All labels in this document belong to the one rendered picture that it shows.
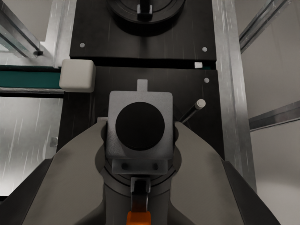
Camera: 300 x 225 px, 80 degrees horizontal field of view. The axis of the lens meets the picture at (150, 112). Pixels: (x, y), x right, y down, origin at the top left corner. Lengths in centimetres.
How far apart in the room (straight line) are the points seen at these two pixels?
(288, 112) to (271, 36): 30
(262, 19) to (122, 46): 23
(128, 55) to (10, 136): 24
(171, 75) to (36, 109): 24
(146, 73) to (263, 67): 30
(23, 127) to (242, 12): 55
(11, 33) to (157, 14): 21
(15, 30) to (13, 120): 15
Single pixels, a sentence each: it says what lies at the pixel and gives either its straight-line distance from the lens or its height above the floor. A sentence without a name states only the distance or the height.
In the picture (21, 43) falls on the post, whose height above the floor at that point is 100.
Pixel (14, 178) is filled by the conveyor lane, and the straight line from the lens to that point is 38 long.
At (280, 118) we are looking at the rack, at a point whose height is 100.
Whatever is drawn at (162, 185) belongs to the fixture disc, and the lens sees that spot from 25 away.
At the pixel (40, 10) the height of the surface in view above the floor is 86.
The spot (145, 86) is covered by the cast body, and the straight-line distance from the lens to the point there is 17.
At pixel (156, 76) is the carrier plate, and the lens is 29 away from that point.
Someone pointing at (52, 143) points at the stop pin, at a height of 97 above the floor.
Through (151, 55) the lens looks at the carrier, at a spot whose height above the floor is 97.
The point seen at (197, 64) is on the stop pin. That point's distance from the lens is 32.
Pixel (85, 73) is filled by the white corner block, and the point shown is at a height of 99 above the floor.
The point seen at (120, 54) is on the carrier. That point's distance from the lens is 31.
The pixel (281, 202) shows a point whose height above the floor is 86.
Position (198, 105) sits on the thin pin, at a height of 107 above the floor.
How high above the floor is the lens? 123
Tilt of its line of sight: 76 degrees down
